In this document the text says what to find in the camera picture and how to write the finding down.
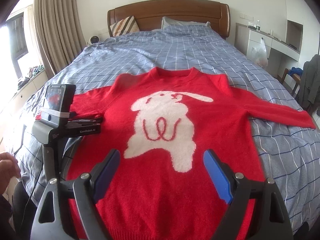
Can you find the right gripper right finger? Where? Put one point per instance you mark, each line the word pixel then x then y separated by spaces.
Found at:
pixel 270 219

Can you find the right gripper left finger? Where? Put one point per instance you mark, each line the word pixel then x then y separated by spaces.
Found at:
pixel 53 218

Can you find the red knit sweater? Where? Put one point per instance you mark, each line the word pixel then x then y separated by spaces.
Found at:
pixel 162 122

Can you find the person left hand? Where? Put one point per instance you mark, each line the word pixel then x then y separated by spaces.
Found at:
pixel 8 169

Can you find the blue checked duvet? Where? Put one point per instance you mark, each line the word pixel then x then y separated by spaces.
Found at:
pixel 288 154

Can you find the clutter on window sill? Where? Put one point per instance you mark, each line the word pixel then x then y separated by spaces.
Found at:
pixel 32 72

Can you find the beige curtain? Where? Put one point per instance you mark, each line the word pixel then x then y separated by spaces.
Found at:
pixel 58 32

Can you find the wooden chair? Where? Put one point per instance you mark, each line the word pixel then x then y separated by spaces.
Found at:
pixel 290 82

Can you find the grey hanging coat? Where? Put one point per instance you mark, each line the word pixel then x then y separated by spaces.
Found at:
pixel 308 95

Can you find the blue cloth on chair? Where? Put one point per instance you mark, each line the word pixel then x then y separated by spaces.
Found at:
pixel 297 71

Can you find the striped brown pillow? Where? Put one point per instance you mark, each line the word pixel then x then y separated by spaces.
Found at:
pixel 124 26

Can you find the white plastic bag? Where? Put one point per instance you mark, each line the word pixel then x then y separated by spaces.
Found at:
pixel 259 54

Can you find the white desk cabinet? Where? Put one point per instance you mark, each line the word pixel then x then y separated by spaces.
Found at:
pixel 279 54

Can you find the wooden bed headboard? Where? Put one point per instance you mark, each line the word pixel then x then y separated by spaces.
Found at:
pixel 148 14

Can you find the grey pillow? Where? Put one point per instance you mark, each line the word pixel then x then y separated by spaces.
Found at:
pixel 166 22

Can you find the bottle on desk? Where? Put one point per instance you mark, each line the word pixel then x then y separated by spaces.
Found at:
pixel 258 25

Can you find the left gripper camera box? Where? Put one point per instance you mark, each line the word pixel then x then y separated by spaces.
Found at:
pixel 55 111

